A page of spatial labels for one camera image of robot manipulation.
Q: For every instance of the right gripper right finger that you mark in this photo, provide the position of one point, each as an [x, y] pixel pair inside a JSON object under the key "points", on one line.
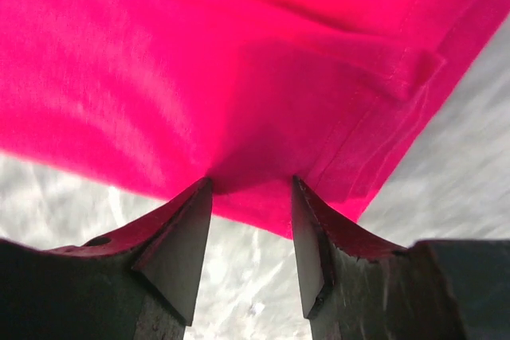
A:
{"points": [[356, 285]]}

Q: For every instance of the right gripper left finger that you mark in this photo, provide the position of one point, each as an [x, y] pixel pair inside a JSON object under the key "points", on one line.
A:
{"points": [[136, 282]]}

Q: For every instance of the red t-shirt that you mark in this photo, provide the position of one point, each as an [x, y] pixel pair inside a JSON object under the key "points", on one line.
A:
{"points": [[150, 95]]}

